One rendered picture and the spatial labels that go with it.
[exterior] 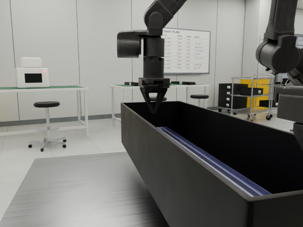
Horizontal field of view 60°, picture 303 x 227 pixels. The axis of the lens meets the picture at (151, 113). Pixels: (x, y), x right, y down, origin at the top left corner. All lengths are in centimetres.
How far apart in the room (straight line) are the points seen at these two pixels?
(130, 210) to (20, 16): 548
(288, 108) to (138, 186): 41
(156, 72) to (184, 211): 47
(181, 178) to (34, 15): 563
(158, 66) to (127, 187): 32
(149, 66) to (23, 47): 512
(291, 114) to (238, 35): 774
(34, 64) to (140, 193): 397
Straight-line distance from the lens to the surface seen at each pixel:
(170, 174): 32
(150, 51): 70
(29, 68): 437
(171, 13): 70
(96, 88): 591
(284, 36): 78
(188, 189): 27
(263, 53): 82
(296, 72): 85
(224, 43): 761
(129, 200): 52
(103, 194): 55
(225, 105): 692
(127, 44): 70
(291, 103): 23
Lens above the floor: 104
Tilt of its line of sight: 9 degrees down
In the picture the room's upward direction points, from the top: straight up
